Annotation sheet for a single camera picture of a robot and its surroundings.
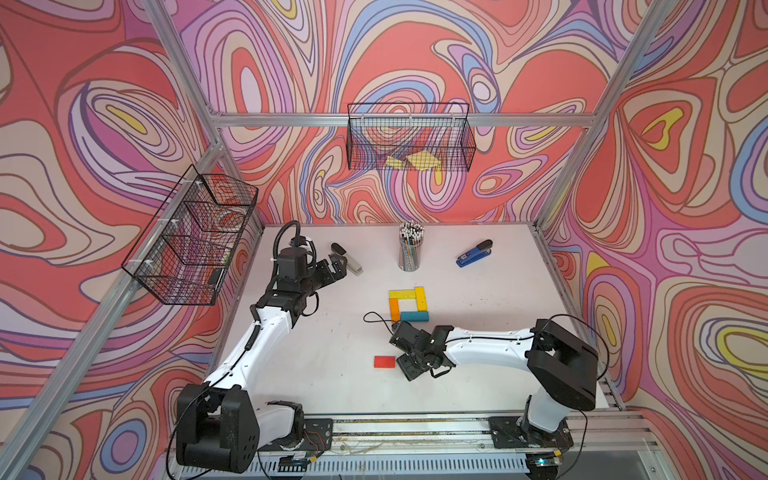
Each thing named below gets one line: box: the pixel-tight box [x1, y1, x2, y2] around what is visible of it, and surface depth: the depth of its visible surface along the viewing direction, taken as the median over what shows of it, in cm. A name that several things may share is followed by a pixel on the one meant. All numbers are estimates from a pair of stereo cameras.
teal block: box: [400, 311, 429, 322], surface depth 97 cm
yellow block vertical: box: [415, 286, 429, 312], surface depth 101 cm
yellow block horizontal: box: [389, 290, 416, 299], surface depth 101 cm
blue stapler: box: [456, 239, 493, 268], surface depth 110 cm
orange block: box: [389, 298, 401, 324], surface depth 98 cm
